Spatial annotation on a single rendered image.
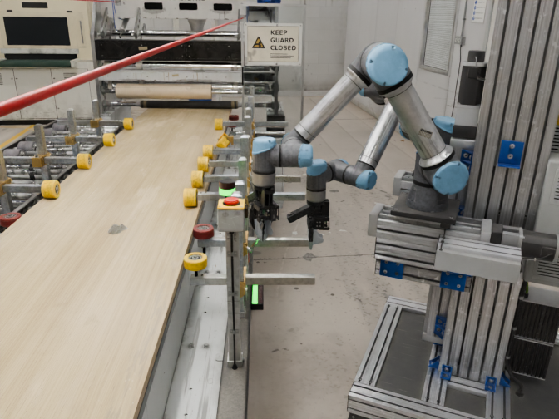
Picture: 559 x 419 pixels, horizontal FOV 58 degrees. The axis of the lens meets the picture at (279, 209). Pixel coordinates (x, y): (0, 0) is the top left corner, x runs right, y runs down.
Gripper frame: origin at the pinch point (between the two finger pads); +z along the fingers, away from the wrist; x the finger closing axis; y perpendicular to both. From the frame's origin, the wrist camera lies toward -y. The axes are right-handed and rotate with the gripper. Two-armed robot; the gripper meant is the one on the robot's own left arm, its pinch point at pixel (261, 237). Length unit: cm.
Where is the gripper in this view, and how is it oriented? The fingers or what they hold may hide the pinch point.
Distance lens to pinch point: 174.0
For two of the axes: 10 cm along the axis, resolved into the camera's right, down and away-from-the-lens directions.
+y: 3.7, 3.4, -8.6
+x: 9.3, -1.2, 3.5
